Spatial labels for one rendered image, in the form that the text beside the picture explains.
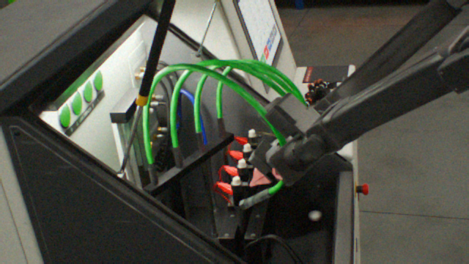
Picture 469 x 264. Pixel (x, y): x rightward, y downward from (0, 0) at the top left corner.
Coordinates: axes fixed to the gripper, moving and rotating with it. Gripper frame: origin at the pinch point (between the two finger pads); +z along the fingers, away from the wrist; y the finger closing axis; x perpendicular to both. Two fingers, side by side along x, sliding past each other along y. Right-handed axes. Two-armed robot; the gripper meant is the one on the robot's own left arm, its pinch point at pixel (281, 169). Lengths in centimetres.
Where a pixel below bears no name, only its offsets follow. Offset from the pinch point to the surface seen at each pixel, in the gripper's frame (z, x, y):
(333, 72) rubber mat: 78, -15, -79
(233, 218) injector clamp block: 31.7, 1.8, 3.6
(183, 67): -1.3, -28.7, 2.9
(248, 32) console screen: 40, -37, -39
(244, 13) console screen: 39, -42, -42
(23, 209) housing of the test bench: 4, -25, 44
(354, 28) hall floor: 356, -57, -319
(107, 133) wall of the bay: 21.8, -31.6, 17.6
